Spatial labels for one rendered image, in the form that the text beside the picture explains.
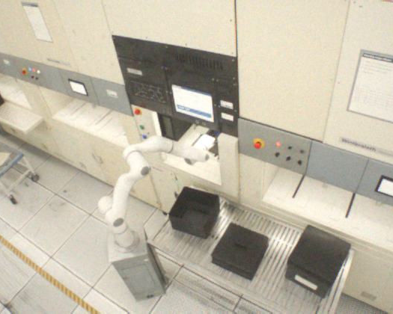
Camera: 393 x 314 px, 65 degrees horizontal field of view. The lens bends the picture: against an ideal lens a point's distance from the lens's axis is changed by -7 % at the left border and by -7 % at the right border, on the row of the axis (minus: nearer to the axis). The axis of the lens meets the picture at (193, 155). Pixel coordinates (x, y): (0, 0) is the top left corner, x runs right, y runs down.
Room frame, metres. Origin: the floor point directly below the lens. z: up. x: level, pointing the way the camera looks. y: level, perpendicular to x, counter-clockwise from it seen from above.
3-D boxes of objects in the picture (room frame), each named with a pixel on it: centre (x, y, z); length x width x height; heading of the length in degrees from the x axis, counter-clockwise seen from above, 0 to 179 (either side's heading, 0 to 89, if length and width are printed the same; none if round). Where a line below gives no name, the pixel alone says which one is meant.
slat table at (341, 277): (1.09, -0.27, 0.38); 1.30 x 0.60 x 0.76; 52
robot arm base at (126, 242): (1.28, 0.57, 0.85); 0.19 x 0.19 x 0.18
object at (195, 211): (1.39, 0.05, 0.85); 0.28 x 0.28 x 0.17; 60
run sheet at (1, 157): (2.79, 2.29, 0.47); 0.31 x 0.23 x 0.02; 73
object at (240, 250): (1.05, -0.21, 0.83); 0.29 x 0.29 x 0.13; 54
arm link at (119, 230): (1.31, 0.59, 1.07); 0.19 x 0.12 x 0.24; 29
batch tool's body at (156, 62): (2.09, -0.20, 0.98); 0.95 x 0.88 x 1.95; 142
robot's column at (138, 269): (1.28, 0.57, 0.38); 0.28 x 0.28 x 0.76; 7
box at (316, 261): (0.84, -0.64, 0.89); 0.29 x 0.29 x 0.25; 47
